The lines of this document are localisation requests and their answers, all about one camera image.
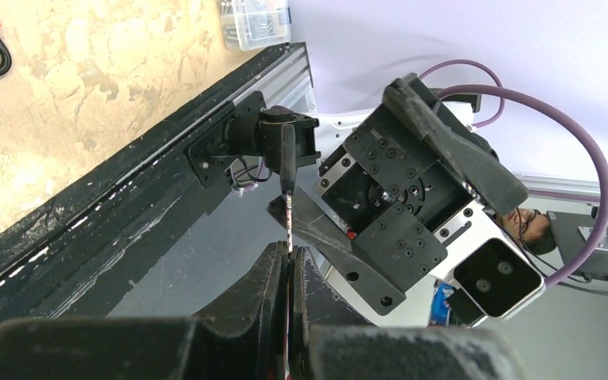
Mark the clear plastic screw organizer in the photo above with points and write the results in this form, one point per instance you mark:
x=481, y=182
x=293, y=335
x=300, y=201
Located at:
x=255, y=24

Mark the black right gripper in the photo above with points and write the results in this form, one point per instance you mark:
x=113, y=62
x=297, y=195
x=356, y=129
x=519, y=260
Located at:
x=392, y=191

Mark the single black-head key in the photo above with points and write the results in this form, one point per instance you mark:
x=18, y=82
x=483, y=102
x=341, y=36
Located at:
x=288, y=177

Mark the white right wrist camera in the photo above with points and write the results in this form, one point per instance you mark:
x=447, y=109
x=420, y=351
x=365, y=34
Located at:
x=485, y=275

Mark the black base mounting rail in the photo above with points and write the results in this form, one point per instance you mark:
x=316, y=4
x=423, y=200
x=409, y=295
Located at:
x=84, y=249

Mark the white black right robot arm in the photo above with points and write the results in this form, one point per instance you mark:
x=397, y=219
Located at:
x=411, y=194

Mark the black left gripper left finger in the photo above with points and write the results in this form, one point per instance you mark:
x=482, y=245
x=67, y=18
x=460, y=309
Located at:
x=241, y=333

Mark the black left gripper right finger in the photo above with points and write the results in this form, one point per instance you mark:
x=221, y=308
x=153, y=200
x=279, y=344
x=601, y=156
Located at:
x=323, y=326

